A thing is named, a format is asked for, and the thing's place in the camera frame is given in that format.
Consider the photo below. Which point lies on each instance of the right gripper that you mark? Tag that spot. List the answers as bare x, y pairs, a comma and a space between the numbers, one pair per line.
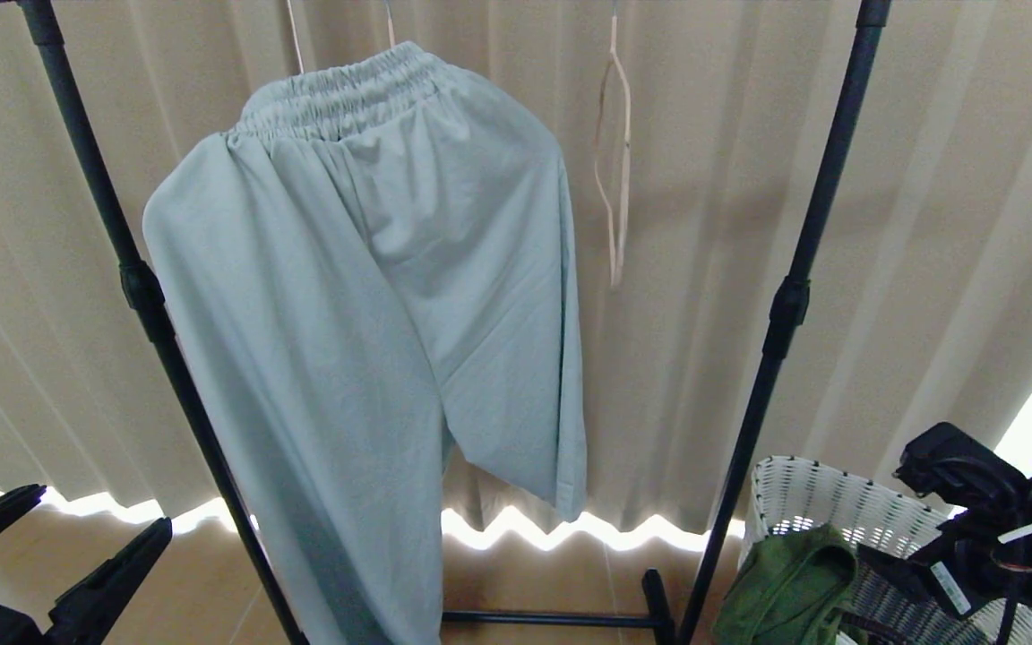
1018, 573

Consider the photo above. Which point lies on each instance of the green garment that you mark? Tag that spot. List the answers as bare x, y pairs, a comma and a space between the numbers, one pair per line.
785, 591

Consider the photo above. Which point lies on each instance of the pale grey shorts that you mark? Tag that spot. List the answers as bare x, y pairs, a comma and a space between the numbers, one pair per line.
346, 313

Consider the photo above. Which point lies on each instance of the pink clothes hanger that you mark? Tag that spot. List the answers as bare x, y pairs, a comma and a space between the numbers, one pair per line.
627, 179
390, 22

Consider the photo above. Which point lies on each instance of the white laundry basket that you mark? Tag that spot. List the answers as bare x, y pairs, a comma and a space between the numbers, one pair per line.
803, 493

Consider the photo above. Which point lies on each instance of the black clothes rack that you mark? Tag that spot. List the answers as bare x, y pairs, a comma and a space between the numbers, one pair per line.
785, 305

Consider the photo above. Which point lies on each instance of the beige curtain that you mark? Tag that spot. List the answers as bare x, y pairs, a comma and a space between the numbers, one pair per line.
704, 358

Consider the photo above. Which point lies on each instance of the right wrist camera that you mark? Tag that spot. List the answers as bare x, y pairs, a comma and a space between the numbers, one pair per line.
955, 466

